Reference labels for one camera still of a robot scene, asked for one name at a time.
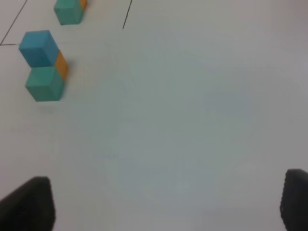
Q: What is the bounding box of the orange template cube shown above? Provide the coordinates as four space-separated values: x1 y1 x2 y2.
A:
79 0 88 11

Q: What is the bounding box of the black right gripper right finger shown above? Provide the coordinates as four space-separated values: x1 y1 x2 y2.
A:
280 169 308 231

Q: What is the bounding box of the orange wooden cube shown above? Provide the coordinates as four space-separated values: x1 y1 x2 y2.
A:
54 50 68 81

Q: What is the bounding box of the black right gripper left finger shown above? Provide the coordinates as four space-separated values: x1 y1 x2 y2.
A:
0 176 55 231

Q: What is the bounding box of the green template cube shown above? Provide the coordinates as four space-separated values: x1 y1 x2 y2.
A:
53 0 83 25

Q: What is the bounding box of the blue wooden cube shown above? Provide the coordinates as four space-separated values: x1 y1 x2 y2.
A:
19 30 59 68

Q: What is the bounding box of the green wooden cube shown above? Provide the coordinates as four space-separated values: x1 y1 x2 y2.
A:
25 66 64 102

